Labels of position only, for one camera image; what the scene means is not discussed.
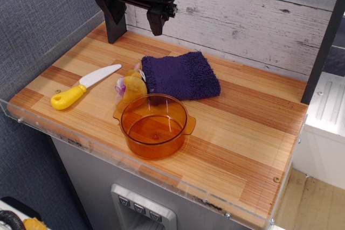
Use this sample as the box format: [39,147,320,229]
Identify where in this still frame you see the purple terry cloth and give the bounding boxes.
[142,52,221,101]

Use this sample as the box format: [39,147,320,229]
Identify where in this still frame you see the yellow plush toy with purple flower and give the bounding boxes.
[115,62,148,106]

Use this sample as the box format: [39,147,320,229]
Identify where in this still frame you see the orange transparent plastic pot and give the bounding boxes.
[113,94,196,160]

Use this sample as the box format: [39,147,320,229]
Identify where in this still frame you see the clear acrylic table guard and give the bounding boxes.
[1,9,311,229]

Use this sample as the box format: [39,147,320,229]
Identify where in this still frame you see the silver dispenser button panel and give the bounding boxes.
[111,184,177,230]

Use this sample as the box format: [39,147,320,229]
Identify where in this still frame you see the white ribbed appliance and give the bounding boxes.
[306,72,344,137]

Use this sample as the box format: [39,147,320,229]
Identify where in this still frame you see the black and yellow object bottom left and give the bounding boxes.
[1,197,49,229]

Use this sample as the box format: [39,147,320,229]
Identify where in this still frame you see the dark grey left post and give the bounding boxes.
[105,15,127,44]

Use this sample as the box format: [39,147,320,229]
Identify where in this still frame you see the dark grey post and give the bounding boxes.
[300,0,344,104]
[105,15,127,44]

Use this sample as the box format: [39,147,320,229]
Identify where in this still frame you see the yellow handled white toy knife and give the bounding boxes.
[50,64,122,110]

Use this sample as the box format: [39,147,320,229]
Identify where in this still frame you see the dark grey right post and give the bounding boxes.
[300,0,344,104]

